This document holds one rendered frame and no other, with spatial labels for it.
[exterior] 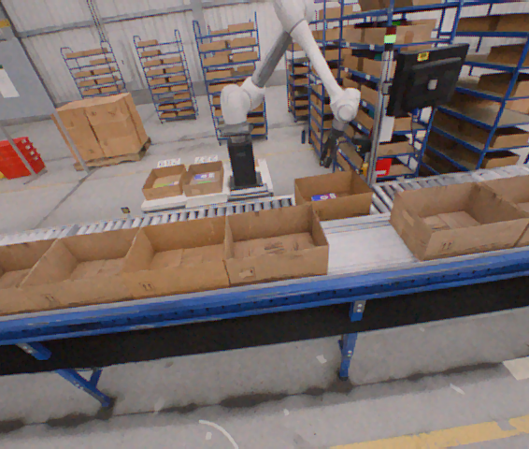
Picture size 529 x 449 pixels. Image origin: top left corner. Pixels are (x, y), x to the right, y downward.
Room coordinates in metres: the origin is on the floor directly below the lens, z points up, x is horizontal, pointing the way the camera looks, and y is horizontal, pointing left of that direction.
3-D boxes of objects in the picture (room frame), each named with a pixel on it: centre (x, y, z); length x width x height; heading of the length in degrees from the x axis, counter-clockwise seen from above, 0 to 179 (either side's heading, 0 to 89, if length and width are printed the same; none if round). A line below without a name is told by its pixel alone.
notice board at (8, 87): (4.49, 3.58, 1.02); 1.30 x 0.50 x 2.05; 78
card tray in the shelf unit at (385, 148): (2.19, -1.14, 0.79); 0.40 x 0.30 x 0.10; 1
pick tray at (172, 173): (1.93, 0.75, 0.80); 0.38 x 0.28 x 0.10; 3
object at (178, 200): (1.95, 0.40, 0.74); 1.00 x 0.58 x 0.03; 91
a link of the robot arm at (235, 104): (1.85, 0.10, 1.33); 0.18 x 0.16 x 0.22; 146
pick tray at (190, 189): (1.90, 0.43, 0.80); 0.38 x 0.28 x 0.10; 0
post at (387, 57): (1.54, -0.77, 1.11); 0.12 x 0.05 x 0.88; 90
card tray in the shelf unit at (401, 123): (2.19, -1.13, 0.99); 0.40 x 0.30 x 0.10; 177
